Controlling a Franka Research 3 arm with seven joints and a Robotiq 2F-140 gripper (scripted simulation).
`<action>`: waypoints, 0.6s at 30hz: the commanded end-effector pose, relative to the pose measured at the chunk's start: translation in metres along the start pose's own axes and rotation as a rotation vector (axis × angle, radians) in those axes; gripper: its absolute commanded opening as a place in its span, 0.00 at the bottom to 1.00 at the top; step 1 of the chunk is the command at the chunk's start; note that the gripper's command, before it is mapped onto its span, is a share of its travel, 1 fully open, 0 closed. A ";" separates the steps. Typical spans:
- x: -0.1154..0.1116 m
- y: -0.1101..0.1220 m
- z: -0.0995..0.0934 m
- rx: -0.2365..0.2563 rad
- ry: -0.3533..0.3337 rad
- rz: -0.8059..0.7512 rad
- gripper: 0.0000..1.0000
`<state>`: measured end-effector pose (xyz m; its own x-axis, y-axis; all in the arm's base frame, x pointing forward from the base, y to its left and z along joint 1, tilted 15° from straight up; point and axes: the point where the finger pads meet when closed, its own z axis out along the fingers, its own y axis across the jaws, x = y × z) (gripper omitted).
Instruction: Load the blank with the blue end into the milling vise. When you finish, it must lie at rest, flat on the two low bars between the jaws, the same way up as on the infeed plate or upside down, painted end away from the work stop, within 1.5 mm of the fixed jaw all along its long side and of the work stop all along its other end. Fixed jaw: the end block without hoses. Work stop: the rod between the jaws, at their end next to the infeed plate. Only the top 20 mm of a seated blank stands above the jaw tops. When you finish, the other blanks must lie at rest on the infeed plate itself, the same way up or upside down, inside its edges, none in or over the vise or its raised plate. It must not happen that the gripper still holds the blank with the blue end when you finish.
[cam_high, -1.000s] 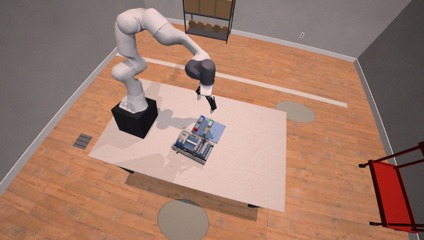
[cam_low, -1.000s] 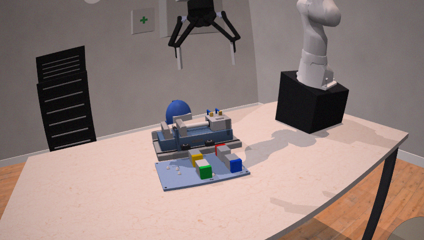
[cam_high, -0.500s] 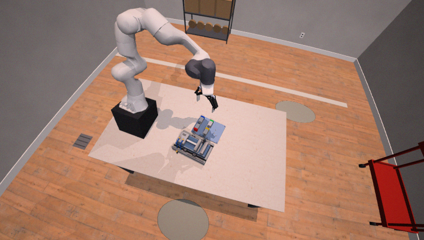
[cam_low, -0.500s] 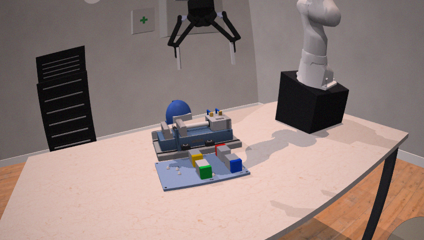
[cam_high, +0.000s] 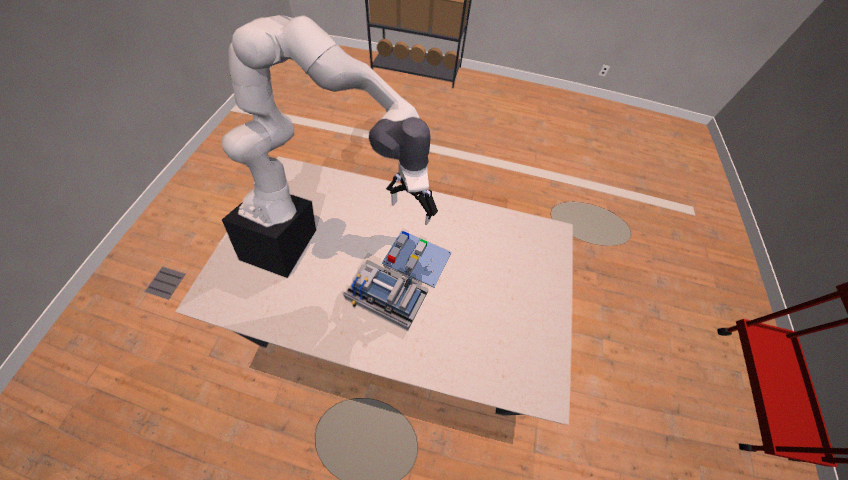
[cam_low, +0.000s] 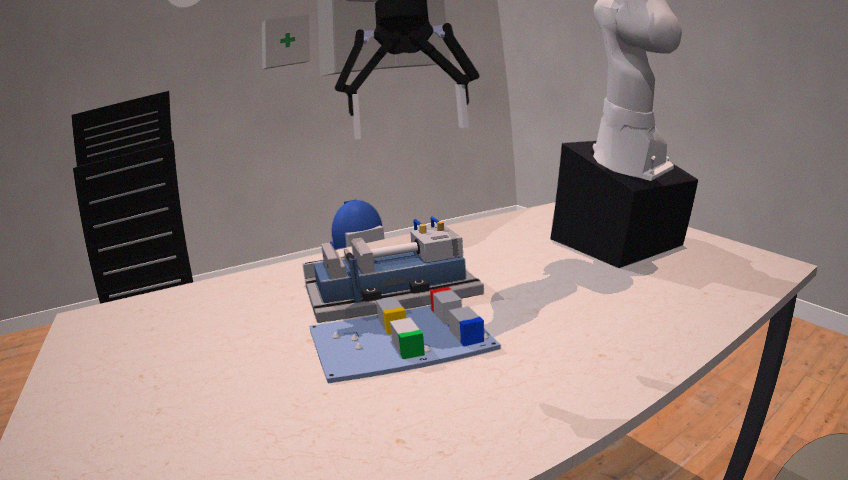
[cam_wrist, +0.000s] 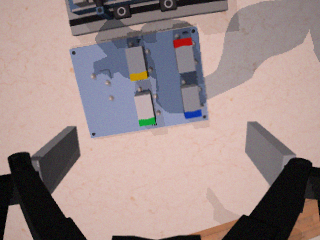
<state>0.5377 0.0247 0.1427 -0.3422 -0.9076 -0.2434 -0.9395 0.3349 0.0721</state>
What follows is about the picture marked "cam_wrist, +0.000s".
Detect white block with yellow end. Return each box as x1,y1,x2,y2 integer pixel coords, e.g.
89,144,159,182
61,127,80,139
125,46,149,81

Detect grey block with blue end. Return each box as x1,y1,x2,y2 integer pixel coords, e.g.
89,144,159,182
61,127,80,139
180,83,202,119

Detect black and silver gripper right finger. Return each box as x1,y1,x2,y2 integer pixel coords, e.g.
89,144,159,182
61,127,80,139
222,121,320,240

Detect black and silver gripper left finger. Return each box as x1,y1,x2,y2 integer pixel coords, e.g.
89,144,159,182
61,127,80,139
0,126,87,240

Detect white rectangular block with green end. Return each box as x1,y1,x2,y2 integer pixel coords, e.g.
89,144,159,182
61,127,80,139
134,91,156,126

